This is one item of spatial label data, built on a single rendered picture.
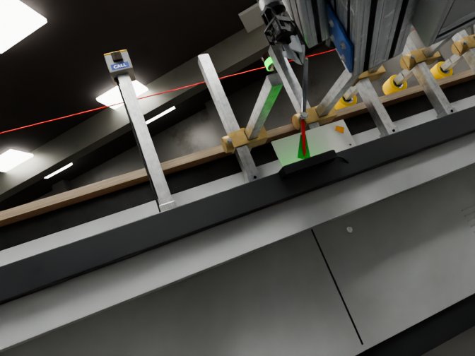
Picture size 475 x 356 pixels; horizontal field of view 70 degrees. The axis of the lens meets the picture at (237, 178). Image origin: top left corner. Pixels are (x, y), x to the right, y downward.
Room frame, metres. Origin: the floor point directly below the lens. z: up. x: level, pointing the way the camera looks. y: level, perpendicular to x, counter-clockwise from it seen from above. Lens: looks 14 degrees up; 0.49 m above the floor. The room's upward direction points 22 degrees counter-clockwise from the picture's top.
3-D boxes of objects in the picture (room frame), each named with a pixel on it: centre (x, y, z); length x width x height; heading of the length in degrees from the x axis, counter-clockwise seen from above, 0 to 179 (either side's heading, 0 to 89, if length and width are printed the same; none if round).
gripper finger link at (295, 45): (0.96, -0.32, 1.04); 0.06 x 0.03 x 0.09; 125
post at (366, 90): (1.12, -0.53, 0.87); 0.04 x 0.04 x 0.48; 15
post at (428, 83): (1.18, -0.77, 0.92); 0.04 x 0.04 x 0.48; 15
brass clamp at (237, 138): (0.99, -0.06, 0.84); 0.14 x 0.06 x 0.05; 105
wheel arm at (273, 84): (0.91, -0.10, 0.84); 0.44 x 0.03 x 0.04; 15
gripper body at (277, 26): (0.97, -0.31, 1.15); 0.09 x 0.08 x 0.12; 125
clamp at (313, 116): (1.06, -0.30, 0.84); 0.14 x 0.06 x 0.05; 105
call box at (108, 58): (0.92, 0.21, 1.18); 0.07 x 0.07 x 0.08; 15
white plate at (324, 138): (1.02, -0.26, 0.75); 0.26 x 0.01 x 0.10; 105
